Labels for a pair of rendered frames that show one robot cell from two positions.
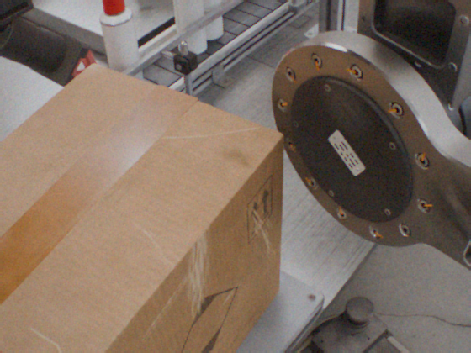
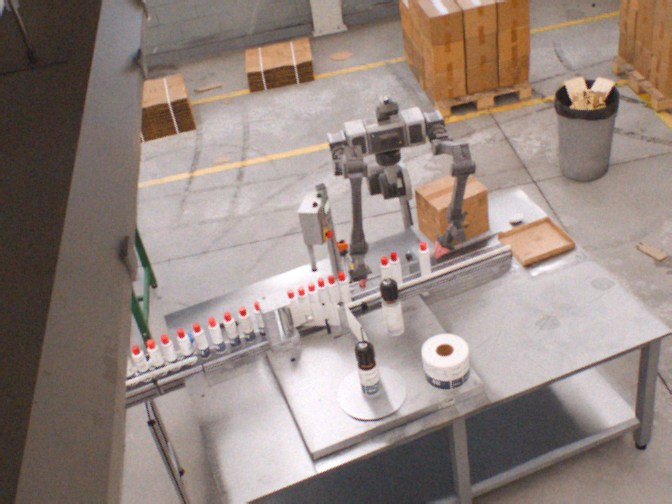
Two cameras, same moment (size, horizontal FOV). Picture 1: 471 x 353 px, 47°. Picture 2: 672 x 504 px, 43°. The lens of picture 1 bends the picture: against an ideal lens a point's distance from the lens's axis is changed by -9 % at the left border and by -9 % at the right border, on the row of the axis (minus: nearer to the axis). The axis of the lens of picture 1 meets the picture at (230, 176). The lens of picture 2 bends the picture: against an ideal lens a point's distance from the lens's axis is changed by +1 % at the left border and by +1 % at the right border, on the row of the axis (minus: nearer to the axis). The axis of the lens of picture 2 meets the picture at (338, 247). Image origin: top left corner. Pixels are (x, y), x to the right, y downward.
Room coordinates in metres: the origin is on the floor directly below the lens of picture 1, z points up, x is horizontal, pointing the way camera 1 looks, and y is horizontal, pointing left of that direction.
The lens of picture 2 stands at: (3.72, 1.66, 3.68)
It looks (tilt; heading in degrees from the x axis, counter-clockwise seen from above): 37 degrees down; 214
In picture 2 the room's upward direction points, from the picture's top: 11 degrees counter-clockwise
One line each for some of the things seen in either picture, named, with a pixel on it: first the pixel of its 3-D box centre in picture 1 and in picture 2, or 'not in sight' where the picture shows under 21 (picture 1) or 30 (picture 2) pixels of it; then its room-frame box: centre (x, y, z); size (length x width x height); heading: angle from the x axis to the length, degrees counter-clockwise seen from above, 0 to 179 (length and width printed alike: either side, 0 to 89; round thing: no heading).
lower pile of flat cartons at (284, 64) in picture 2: not in sight; (279, 64); (-2.53, -2.85, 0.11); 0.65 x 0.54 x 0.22; 124
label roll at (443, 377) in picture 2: not in sight; (446, 362); (1.35, 0.50, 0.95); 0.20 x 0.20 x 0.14
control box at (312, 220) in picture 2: not in sight; (316, 218); (1.06, -0.23, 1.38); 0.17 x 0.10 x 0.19; 13
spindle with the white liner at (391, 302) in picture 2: not in sight; (391, 306); (1.17, 0.17, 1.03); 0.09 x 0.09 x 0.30
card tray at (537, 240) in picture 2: not in sight; (535, 240); (0.29, 0.57, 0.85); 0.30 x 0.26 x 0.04; 138
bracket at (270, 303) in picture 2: not in sight; (273, 301); (1.42, -0.30, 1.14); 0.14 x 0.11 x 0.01; 138
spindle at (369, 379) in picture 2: not in sight; (367, 368); (1.57, 0.24, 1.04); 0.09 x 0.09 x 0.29
